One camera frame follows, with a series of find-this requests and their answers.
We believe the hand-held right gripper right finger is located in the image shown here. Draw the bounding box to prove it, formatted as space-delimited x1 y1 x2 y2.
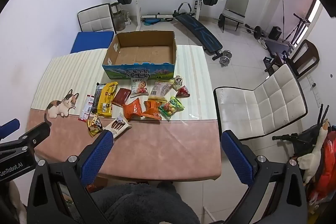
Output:
220 130 307 224

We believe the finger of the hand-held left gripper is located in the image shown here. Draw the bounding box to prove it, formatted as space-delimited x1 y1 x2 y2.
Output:
17 122 51 152
0 118 21 142

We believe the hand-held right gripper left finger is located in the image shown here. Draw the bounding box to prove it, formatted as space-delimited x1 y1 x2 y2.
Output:
26 131 114 224

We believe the yellow panda snack packet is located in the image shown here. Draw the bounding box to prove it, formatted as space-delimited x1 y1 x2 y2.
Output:
87 114 104 138

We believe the white chocolate stick box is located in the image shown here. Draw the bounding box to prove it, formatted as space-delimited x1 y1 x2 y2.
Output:
102 113 132 139

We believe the black stick snack packet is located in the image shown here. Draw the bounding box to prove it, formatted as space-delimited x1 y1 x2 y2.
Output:
91 83 105 115

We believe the orange snack packet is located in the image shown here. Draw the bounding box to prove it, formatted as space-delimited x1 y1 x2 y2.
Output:
122 98 145 122
142 99 162 121

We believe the dark red snack packet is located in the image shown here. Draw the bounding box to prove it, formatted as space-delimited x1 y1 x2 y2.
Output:
112 88 132 107

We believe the green candy ball packet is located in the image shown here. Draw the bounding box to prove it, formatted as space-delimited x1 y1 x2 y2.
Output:
158 96 185 120

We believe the clear rice cracker packet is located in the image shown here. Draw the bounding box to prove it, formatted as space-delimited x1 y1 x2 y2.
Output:
148 80 172 102

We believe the cardboard box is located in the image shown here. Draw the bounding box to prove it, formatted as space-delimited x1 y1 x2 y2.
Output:
102 31 177 80

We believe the red white strip packet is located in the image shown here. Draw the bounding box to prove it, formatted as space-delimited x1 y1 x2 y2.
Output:
79 95 95 122

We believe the black scooter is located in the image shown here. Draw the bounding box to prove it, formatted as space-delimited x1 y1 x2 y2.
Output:
272 105 331 161

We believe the white padded chair black trim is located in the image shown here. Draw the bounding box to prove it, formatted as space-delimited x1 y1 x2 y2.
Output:
213 64 308 141

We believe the person's dark fleece clothing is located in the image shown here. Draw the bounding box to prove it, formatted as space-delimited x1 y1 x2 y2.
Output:
89 182 201 224

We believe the white goose plush toy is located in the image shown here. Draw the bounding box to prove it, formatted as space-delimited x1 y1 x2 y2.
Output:
297 119 331 184

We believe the white cartoon cookie packet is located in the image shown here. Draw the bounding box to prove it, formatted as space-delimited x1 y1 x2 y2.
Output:
130 79 149 98

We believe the red triangular snack packet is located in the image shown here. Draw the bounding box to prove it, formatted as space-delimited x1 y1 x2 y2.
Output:
175 85 189 98

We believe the red plastic bag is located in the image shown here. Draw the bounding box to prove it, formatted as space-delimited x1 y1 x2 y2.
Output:
308 131 336 203

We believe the small white snack packet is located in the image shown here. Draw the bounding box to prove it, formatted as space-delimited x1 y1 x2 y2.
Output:
172 76 183 90

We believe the chrome dumbbell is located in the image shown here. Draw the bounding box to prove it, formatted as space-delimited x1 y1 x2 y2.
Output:
212 49 233 66

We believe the blue cushion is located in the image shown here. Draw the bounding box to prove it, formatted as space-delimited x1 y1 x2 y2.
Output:
70 31 115 54

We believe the dark weight bench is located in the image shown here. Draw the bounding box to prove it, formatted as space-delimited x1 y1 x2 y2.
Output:
262 38 294 56

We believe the dark wooden chair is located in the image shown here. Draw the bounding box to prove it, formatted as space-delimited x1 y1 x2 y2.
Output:
264 39 320 80

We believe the short barbell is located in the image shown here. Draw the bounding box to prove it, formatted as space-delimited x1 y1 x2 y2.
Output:
213 14 267 39

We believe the black sit-up bench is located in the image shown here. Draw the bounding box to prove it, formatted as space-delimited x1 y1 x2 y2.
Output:
172 2 223 52

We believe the black speaker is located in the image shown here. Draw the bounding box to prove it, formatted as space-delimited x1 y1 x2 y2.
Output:
268 26 282 41

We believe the glass jar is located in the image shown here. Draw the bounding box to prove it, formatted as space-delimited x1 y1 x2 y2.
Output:
110 2 127 31

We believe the black metal stand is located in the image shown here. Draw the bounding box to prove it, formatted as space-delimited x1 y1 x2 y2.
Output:
282 0 313 46

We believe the grey chair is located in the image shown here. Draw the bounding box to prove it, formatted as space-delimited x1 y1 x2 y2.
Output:
218 0 249 33

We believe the white padded chair black frame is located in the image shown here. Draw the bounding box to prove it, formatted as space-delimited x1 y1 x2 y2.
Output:
77 3 117 35

